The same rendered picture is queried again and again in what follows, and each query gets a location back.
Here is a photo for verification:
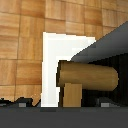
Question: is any grey door panel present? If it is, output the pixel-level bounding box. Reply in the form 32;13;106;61
70;21;128;64

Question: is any white door frame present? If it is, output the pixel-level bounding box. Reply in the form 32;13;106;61
40;31;98;108

